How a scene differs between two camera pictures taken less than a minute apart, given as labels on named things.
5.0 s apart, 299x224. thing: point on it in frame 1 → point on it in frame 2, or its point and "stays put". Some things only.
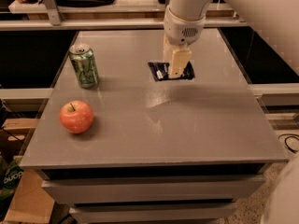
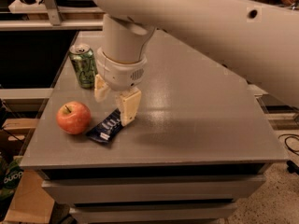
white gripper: [181, 29] → [120, 74]
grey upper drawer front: [151, 189] stays put
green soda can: [85, 65] stays put
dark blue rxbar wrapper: [161, 72] → [107, 127]
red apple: [77, 117] stays put
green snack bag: [10, 176] stays put
